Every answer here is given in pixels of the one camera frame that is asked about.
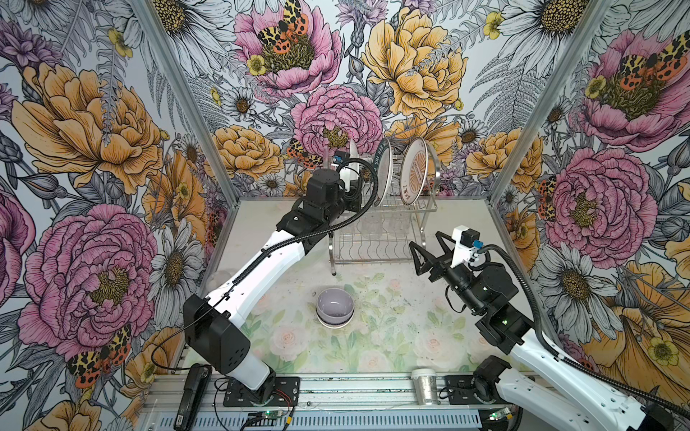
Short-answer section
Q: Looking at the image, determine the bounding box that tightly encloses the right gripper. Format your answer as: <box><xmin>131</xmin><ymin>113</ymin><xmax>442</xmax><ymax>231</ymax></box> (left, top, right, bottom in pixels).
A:
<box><xmin>409</xmin><ymin>232</ymin><xmax>486</xmax><ymax>315</ymax></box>

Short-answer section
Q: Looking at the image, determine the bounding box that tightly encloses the lavender bowl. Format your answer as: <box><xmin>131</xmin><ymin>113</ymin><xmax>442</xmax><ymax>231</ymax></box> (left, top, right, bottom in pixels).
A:
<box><xmin>316</xmin><ymin>287</ymin><xmax>355</xmax><ymax>329</ymax></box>

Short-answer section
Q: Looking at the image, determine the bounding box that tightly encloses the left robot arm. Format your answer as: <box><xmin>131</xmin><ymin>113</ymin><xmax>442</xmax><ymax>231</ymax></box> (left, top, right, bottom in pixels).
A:
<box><xmin>183</xmin><ymin>166</ymin><xmax>373</xmax><ymax>402</ymax></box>

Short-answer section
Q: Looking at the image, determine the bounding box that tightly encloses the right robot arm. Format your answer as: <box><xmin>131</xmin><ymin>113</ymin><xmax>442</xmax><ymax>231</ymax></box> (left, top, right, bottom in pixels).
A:
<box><xmin>409</xmin><ymin>226</ymin><xmax>688</xmax><ymax>430</ymax></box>

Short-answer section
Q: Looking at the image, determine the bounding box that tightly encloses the chrome two-tier dish rack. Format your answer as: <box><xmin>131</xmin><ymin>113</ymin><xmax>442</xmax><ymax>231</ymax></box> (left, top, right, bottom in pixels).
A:
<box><xmin>328</xmin><ymin>149</ymin><xmax>440</xmax><ymax>276</ymax></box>

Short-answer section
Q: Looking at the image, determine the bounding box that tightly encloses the dark rimmed white plate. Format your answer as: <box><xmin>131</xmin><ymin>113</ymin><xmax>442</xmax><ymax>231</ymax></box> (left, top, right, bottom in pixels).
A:
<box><xmin>373</xmin><ymin>138</ymin><xmax>394</xmax><ymax>206</ymax></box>

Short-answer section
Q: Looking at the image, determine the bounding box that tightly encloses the pink patterned white plate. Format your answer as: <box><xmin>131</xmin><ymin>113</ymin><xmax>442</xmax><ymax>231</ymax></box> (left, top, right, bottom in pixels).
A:
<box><xmin>400</xmin><ymin>138</ymin><xmax>429</xmax><ymax>206</ymax></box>

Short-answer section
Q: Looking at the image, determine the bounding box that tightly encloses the green circuit board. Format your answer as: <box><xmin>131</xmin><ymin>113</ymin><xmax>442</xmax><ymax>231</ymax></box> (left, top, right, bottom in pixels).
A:
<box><xmin>247</xmin><ymin>409</ymin><xmax>293</xmax><ymax>421</ymax></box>

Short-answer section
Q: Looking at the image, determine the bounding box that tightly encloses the black handheld device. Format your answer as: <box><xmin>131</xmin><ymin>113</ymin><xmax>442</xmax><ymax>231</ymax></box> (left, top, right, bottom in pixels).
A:
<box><xmin>174</xmin><ymin>364</ymin><xmax>212</xmax><ymax>431</ymax></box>

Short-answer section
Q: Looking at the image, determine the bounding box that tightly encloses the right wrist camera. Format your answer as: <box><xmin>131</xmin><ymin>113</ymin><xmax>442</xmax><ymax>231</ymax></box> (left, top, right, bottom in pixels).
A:
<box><xmin>451</xmin><ymin>226</ymin><xmax>483</xmax><ymax>268</ymax></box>

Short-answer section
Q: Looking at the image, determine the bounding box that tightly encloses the white cylinder on rail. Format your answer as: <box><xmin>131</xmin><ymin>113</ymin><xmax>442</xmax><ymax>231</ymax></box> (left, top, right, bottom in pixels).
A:
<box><xmin>411</xmin><ymin>368</ymin><xmax>438</xmax><ymax>405</ymax></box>

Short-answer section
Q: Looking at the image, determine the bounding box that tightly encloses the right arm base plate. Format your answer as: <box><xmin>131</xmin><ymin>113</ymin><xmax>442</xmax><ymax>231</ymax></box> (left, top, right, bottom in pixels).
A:
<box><xmin>440</xmin><ymin>375</ymin><xmax>501</xmax><ymax>405</ymax></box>

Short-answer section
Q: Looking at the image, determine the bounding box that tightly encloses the aluminium front rail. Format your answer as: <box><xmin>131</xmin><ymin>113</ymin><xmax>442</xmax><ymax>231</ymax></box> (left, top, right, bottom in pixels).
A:
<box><xmin>141</xmin><ymin>372</ymin><xmax>599</xmax><ymax>413</ymax></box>

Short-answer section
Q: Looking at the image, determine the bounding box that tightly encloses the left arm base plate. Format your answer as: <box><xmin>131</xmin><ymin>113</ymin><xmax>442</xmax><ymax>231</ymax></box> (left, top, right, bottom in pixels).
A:
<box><xmin>223</xmin><ymin>376</ymin><xmax>301</xmax><ymax>408</ymax></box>

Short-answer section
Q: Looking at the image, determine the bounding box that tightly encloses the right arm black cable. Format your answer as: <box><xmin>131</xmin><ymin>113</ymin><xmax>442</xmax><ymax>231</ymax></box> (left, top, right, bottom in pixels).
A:
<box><xmin>473</xmin><ymin>243</ymin><xmax>690</xmax><ymax>418</ymax></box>

